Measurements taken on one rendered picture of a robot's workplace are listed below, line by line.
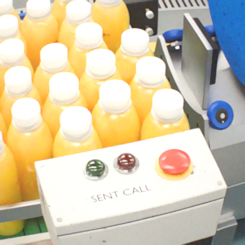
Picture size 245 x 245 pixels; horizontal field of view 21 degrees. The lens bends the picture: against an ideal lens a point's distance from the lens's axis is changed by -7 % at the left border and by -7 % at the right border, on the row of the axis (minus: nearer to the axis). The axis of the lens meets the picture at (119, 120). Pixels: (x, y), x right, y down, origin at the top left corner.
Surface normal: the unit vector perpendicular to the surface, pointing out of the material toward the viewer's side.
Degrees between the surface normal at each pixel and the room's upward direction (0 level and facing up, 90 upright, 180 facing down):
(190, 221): 90
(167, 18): 0
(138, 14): 90
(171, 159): 0
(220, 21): 90
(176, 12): 0
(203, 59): 90
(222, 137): 52
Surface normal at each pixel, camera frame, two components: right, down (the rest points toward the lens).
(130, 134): 0.62, 0.41
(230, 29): -0.96, 0.19
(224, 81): 0.01, -0.71
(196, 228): 0.29, 0.68
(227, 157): 0.27, 0.40
